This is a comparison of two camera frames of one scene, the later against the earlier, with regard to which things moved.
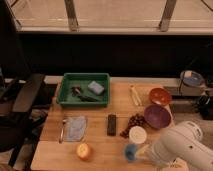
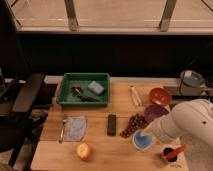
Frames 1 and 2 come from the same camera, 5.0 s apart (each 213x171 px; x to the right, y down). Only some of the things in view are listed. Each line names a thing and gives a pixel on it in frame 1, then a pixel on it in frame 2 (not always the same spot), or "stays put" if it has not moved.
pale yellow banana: x=134 y=95 stays put
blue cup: x=130 y=151 to x=143 y=142
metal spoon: x=61 y=138 stays put
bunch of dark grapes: x=133 y=121 stays put
